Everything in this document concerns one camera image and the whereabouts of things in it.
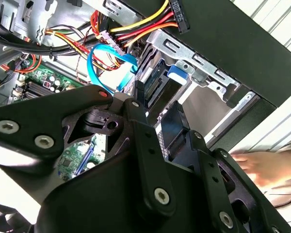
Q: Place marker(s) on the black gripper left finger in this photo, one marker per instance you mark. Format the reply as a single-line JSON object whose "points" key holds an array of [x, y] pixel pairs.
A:
{"points": [[38, 116]]}

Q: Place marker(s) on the hard disk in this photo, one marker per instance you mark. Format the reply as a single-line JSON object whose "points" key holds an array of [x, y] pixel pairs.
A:
{"points": [[175, 74]]}

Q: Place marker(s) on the person's bare hand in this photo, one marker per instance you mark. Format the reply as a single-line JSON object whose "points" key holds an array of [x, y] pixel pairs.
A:
{"points": [[274, 167]]}

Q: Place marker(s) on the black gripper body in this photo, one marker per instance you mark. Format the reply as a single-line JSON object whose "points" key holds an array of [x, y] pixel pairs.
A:
{"points": [[99, 199]]}

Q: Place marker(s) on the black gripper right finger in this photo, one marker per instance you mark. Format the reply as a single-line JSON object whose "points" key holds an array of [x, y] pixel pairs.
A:
{"points": [[203, 155]]}

